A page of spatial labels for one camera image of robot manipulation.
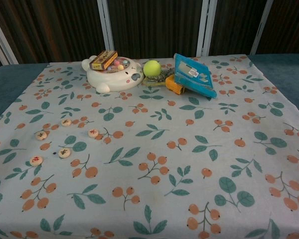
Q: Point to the wooden chess piece black character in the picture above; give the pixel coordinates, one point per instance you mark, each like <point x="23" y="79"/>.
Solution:
<point x="64" y="153"/>
<point x="41" y="135"/>

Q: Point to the orange yellow block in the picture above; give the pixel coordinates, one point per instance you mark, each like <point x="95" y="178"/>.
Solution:
<point x="173" y="84"/>

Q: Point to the blue flat product package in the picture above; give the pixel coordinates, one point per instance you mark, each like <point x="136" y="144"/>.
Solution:
<point x="194" y="79"/>

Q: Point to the white metal frame post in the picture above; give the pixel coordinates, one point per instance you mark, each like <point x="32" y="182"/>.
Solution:
<point x="260" y="27"/>
<point x="205" y="25"/>
<point x="105" y="25"/>
<point x="5" y="47"/>

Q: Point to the wooden chess piece red character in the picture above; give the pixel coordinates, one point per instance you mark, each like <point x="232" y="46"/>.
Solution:
<point x="65" y="122"/>
<point x="36" y="160"/>
<point x="92" y="133"/>

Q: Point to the white bear shaped toy container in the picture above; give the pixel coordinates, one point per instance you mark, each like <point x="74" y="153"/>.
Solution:
<point x="114" y="79"/>

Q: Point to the yellow green tennis ball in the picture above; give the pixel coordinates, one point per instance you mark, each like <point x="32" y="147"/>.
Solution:
<point x="152" y="68"/>

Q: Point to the floral berry leaf tablecloth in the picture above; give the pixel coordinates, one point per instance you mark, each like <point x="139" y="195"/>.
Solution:
<point x="164" y="149"/>

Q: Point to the small brown yellow box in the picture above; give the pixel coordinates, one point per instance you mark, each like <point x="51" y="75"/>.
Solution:
<point x="103" y="61"/>

